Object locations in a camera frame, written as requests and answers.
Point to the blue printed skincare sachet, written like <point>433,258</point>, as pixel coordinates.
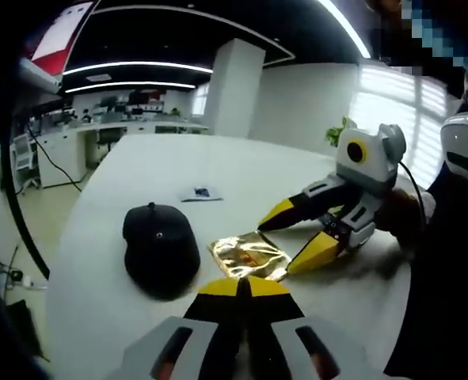
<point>202,193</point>

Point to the black cap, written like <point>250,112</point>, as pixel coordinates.
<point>158,253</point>

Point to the white chest-worn device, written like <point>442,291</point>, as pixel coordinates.
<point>463,142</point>

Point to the potted green plant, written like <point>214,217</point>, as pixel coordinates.
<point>336,134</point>

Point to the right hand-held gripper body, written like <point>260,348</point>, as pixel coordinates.
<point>372,174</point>

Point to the long ceiling light strip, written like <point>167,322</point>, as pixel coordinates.
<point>348,27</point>

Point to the open laptop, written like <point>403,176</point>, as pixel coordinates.
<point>59,31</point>

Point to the window with white blinds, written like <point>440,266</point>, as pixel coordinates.
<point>392,103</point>

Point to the gold skincare sachet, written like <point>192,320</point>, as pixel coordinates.
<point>245,257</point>

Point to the white mesh office chair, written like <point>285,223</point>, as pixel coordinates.
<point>23,158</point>

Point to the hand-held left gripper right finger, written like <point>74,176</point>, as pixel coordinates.
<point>269,336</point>

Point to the background ceiling light strip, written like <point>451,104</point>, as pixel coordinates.
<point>130,84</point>
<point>138,64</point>

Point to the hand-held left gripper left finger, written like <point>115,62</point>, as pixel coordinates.
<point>221,332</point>

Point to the black floor box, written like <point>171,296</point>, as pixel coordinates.
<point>23,328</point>

